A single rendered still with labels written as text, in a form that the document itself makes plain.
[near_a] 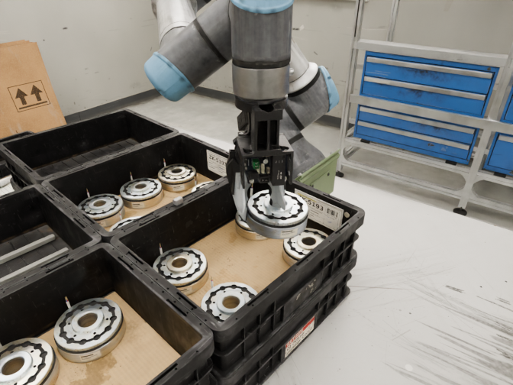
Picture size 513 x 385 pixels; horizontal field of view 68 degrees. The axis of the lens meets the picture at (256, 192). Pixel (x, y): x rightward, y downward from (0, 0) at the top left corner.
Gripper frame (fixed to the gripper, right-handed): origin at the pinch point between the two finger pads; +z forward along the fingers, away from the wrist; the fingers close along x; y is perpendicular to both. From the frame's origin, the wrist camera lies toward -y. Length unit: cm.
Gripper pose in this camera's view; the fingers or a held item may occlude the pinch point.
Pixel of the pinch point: (258, 208)
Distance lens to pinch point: 63.5
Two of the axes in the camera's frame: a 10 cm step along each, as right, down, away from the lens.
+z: 0.0, 8.5, 5.3
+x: 9.8, -1.0, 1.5
